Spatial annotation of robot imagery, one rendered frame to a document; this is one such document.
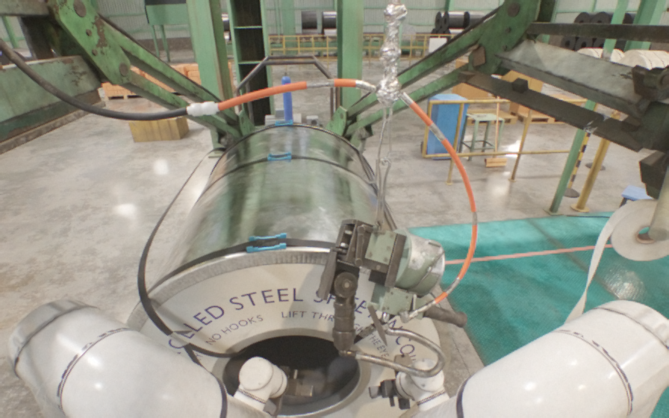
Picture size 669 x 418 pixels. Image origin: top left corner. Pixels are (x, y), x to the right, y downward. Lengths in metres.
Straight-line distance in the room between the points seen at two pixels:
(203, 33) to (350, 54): 2.14
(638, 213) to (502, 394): 0.70
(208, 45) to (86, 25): 4.24
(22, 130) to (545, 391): 1.11
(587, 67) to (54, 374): 1.28
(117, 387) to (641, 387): 0.58
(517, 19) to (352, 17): 4.15
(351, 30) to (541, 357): 5.14
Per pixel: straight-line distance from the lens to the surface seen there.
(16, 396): 2.93
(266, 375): 0.98
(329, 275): 0.75
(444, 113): 5.15
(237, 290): 1.00
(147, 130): 7.18
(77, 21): 1.28
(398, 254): 0.79
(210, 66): 5.50
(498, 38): 1.42
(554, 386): 0.45
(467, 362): 2.45
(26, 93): 1.08
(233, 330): 1.13
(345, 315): 0.83
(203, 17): 5.48
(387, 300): 0.80
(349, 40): 5.37
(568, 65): 1.21
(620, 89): 1.08
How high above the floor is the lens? 1.90
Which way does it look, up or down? 30 degrees down
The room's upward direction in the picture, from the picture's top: 1 degrees counter-clockwise
